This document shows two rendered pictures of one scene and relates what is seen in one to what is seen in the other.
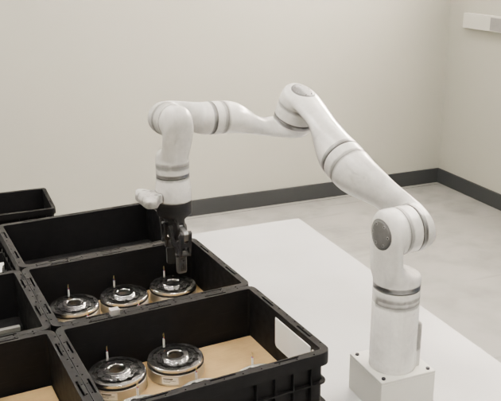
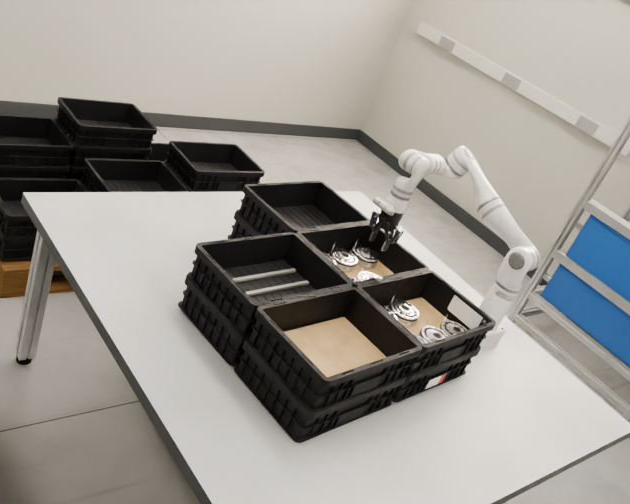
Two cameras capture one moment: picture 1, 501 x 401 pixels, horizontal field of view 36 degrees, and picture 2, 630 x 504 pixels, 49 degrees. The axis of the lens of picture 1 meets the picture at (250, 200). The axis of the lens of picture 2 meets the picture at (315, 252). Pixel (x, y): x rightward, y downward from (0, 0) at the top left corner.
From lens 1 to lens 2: 1.40 m
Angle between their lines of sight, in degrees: 25
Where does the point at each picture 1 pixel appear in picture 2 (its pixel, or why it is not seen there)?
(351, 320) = not seen: hidden behind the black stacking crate
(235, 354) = (422, 309)
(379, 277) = (505, 281)
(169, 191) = (400, 205)
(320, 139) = (482, 192)
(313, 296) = not seen: hidden behind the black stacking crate
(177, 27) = not seen: outside the picture
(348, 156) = (500, 208)
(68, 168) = (98, 66)
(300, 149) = (275, 93)
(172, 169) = (407, 193)
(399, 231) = (529, 263)
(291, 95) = (465, 156)
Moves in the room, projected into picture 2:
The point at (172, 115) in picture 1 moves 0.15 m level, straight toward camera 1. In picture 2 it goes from (424, 165) to (446, 188)
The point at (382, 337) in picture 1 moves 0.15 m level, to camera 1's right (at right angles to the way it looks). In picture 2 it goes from (493, 311) to (526, 316)
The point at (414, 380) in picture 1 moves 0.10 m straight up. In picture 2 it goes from (497, 334) to (510, 313)
